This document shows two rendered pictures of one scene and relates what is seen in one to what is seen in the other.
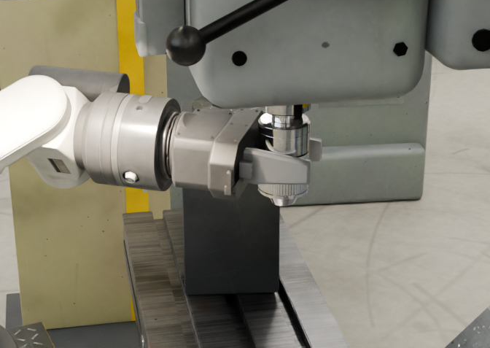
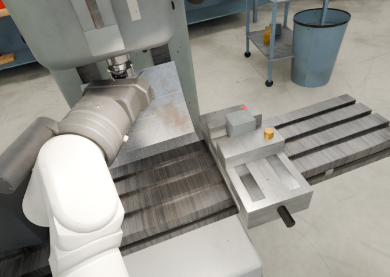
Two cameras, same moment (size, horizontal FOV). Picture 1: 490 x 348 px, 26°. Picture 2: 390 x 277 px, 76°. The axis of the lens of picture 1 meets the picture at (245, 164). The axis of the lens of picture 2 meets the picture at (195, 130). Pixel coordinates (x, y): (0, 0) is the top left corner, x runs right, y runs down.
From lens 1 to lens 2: 0.90 m
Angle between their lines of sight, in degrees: 76
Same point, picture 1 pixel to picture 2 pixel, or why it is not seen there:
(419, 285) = not seen: outside the picture
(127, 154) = (122, 126)
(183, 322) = not seen: hidden behind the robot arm
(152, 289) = (30, 263)
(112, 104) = (87, 117)
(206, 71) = (169, 21)
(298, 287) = not seen: hidden behind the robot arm
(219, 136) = (128, 83)
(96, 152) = (115, 141)
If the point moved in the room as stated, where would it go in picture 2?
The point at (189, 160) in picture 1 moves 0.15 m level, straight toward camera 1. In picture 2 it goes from (134, 103) to (224, 84)
